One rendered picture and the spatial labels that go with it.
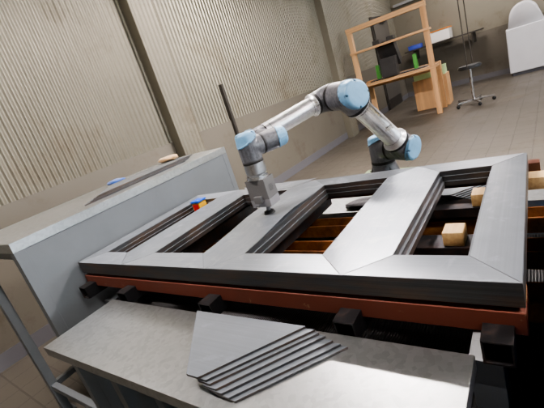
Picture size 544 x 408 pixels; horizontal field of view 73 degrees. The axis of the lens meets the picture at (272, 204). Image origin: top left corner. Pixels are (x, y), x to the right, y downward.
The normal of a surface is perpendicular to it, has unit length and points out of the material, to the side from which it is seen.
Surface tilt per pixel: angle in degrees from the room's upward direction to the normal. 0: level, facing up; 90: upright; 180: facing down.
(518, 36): 90
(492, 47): 90
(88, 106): 90
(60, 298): 90
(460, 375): 0
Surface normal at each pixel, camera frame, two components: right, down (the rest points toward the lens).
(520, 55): -0.50, 0.40
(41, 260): 0.80, -0.07
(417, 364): -0.29, -0.91
